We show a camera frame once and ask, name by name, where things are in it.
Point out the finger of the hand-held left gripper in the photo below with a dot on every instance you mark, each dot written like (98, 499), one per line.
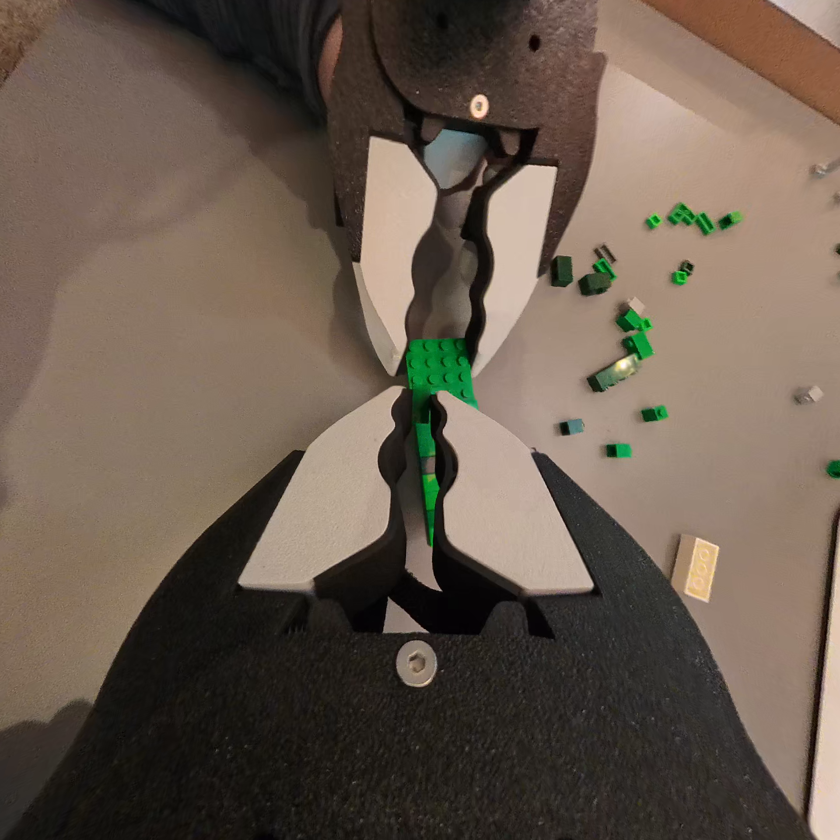
(518, 249)
(387, 262)

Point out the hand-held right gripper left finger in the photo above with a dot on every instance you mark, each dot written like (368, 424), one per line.
(328, 518)

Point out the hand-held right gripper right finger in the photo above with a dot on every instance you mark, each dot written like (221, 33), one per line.
(512, 518)

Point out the green brick plate assembly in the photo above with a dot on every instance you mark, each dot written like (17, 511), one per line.
(439, 371)

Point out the person's left forearm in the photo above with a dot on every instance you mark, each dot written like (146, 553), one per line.
(262, 33)

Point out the scattered green toy bricks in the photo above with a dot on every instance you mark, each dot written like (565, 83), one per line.
(631, 321)

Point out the tan rectangular brick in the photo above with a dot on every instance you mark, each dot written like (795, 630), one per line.
(695, 568)

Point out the wood-edged grey table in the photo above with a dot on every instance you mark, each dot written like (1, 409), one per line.
(754, 46)

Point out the small light grey brick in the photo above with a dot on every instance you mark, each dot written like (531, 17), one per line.
(808, 394)

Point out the white book stand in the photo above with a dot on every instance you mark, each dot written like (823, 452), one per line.
(828, 656)

